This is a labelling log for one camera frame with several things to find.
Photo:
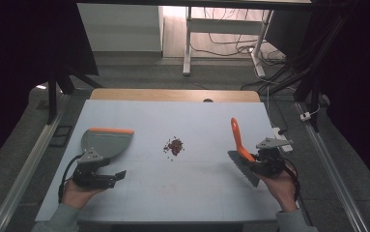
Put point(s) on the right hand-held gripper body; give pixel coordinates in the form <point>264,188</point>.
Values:
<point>271,158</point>

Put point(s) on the black metal stand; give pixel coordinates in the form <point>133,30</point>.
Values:
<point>53,96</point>
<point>314,87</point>

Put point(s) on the white power strip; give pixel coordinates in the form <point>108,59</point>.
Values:
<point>284,141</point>

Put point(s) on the white desk frame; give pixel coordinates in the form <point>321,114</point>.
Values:
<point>224,25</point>

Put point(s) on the black rectangular floor frame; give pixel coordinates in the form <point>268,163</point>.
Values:
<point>61,136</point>

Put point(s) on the pile of small red bits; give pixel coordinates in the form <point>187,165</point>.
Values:
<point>175,146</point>

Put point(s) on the black curtain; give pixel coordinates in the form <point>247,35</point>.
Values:
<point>15,64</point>
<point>363,80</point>

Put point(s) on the aluminium rail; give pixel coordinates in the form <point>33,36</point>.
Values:
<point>28,167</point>
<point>332,167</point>

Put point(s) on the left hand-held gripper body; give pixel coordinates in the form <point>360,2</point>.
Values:
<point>89,175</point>

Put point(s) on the black plug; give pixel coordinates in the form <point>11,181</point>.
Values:
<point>281,131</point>

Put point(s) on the small white adapter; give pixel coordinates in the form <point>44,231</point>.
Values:
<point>305,116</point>

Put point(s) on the person's left hand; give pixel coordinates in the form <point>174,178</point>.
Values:
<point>76,196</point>

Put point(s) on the white cover board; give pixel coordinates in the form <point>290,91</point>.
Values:
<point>179,193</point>

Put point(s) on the person's right hand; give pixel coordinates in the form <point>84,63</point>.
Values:
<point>280,190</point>

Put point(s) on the grey dustpan with orange edge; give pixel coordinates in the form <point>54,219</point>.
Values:
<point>108,143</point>

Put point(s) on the wooden table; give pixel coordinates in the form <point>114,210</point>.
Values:
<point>173,95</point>

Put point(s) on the white cabinet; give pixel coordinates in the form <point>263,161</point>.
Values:
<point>121,27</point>

